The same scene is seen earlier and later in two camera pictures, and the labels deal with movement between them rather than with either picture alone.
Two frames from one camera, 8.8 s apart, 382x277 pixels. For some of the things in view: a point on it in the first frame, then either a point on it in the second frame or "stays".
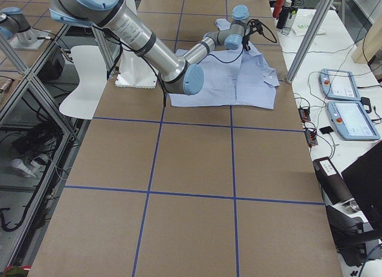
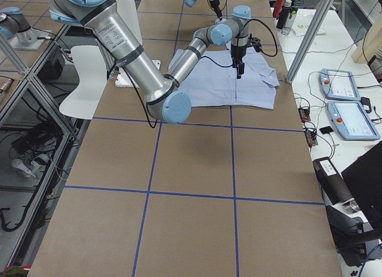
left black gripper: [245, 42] → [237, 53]
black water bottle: [283, 18] stays
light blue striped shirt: [232, 77] stays
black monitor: [364, 178] stays
